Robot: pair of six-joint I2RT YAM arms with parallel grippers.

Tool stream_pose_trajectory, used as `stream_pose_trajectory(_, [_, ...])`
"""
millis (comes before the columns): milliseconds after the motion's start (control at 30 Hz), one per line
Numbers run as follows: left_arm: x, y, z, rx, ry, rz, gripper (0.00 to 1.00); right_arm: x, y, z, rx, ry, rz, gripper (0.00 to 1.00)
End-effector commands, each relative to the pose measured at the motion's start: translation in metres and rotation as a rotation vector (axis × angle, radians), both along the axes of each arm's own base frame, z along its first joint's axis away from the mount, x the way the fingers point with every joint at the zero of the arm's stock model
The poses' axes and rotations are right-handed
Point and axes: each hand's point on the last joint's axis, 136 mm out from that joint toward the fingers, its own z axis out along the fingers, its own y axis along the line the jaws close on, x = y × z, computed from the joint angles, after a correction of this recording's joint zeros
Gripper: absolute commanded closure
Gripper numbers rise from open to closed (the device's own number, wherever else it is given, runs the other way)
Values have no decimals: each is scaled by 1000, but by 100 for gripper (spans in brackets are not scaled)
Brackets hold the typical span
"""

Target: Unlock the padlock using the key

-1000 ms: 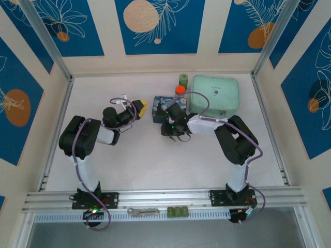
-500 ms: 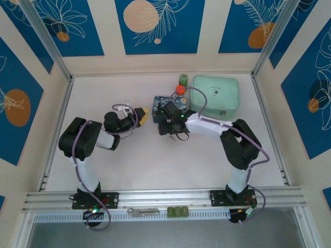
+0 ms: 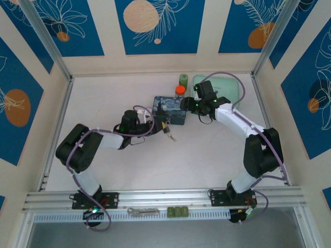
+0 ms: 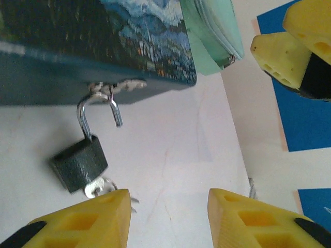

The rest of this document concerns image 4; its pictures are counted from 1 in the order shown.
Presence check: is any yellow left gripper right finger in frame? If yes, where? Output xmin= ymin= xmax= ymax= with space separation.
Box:
xmin=208 ymin=188 xmax=331 ymax=248

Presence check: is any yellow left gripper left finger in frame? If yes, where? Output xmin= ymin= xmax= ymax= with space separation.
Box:
xmin=0 ymin=188 xmax=132 ymax=248

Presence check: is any small silver key with ring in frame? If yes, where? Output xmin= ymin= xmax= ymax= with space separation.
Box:
xmin=83 ymin=176 xmax=141 ymax=215

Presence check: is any dark grey padlock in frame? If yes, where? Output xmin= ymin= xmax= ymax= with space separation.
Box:
xmin=48 ymin=94 xmax=124 ymax=195

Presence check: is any mint green zipper pouch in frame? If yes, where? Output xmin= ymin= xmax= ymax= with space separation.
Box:
xmin=179 ymin=0 xmax=245 ymax=76

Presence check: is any starry night painted tin box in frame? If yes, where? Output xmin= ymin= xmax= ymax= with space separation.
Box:
xmin=0 ymin=0 xmax=198 ymax=106

